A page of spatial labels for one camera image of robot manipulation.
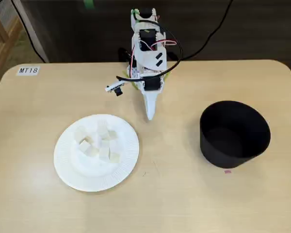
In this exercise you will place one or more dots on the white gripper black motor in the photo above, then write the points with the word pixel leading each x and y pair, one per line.
pixel 151 85

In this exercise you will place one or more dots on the white block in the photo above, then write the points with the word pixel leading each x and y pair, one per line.
pixel 103 128
pixel 104 154
pixel 115 146
pixel 92 152
pixel 85 146
pixel 97 139
pixel 116 158

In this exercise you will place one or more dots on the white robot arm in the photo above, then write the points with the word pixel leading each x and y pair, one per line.
pixel 148 57

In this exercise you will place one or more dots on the black pot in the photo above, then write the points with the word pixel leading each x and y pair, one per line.
pixel 208 150

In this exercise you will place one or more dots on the white paper plate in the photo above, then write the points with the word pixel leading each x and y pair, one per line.
pixel 87 174

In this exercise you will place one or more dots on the green tape strip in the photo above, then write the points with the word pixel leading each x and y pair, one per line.
pixel 135 87
pixel 167 76

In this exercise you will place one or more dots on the black table clamp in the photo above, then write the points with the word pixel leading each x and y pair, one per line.
pixel 123 54

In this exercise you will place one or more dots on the small pink sticker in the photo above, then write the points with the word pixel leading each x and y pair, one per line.
pixel 228 171

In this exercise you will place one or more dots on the white MT18 label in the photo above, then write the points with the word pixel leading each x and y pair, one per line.
pixel 27 71

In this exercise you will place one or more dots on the gray metal pole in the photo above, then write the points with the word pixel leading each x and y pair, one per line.
pixel 32 31

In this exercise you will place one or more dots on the wooden shelf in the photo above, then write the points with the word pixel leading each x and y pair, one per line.
pixel 1 32

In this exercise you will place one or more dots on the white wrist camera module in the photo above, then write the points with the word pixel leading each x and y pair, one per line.
pixel 114 86

